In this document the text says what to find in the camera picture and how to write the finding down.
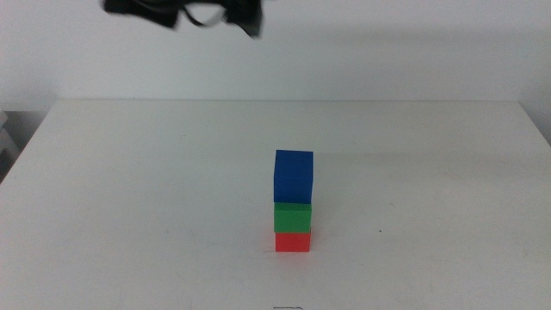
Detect blue cube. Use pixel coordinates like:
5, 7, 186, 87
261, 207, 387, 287
273, 149, 315, 205

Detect green cube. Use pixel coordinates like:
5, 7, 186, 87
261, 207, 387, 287
273, 201, 313, 234

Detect red cube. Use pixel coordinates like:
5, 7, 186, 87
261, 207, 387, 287
275, 229, 313, 253

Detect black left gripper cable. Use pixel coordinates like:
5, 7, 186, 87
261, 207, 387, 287
182, 3, 228, 28

